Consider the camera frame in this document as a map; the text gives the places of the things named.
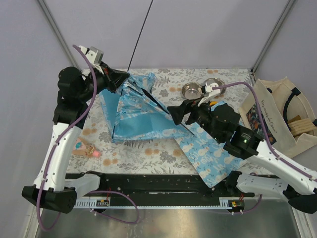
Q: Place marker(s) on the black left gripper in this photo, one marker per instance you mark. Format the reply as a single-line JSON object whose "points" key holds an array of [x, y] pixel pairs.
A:
{"points": [[114, 78]]}

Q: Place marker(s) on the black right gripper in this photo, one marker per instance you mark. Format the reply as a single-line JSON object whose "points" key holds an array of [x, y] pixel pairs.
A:
{"points": [[177, 112]]}

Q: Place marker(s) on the blue snowman pet tent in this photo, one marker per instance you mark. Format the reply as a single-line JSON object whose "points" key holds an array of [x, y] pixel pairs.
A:
{"points": [[115, 107]]}

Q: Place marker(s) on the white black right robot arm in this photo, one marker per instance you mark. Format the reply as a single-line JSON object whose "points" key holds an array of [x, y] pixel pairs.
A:
{"points": [[292, 182]]}

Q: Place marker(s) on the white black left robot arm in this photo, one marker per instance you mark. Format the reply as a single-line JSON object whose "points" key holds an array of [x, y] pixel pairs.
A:
{"points": [[50, 189]]}

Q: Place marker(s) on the left steel pet bowl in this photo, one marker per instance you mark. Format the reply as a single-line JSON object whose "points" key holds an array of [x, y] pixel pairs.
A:
{"points": [[192, 91]]}

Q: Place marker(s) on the steel pet bowl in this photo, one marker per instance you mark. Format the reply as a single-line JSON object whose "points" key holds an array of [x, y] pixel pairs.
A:
{"points": [[192, 91], [210, 82]]}

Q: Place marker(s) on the right steel pet bowl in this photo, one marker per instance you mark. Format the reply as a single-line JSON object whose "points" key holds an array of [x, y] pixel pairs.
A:
{"points": [[210, 82]]}

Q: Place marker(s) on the blue snowman tent mat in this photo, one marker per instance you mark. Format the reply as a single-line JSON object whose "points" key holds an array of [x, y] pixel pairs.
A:
{"points": [[210, 160]]}

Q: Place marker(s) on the pink pet toy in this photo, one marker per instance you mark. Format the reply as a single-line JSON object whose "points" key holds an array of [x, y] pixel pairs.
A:
{"points": [[84, 148]]}

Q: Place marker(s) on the floral white tablecloth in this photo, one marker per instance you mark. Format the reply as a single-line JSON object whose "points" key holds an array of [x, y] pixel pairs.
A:
{"points": [[160, 156]]}

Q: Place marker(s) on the beige canvas tote bag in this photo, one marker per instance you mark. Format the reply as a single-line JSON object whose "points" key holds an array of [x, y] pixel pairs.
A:
{"points": [[280, 102]]}

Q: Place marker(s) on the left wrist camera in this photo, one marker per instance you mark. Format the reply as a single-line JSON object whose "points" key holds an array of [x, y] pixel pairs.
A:
{"points": [[93, 55]]}

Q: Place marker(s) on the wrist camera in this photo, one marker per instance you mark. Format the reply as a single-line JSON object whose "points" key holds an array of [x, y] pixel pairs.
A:
{"points": [[93, 55], [212, 91]]}

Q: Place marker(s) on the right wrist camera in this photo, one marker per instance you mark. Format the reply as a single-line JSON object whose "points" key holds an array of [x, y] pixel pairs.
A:
{"points": [[212, 91]]}

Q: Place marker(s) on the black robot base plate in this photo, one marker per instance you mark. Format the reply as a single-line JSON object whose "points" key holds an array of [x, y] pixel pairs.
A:
{"points": [[176, 187]]}

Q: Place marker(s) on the white slotted cable duct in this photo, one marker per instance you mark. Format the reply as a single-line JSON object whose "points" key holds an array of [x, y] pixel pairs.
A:
{"points": [[122, 203]]}

